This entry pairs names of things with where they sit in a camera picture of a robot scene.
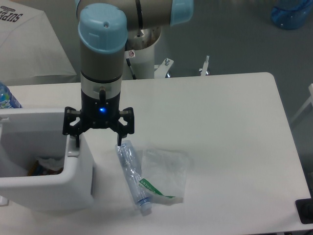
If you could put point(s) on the blue labelled drink bottle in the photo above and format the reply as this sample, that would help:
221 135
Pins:
7 100

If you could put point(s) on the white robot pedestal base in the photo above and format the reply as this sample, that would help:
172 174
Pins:
139 60

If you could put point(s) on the clear plastic bag green label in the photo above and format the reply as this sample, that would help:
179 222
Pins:
163 175

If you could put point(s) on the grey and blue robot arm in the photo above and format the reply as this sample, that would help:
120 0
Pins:
103 28

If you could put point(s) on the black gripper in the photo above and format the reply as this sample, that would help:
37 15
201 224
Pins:
98 114

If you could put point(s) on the white printed cloth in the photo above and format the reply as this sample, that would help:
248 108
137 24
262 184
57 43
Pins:
30 51

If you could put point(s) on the black device at table edge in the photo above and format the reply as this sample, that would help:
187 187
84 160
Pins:
305 210

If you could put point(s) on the blue water jug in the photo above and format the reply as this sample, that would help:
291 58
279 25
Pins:
290 14

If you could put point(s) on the white frame at right edge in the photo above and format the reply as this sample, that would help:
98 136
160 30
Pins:
304 109

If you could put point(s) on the crushed clear plastic bottle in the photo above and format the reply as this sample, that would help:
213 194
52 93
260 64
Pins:
131 168

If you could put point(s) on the trash inside can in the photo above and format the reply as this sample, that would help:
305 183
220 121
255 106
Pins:
46 166

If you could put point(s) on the white plastic trash can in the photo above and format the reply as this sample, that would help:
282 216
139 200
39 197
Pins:
28 134

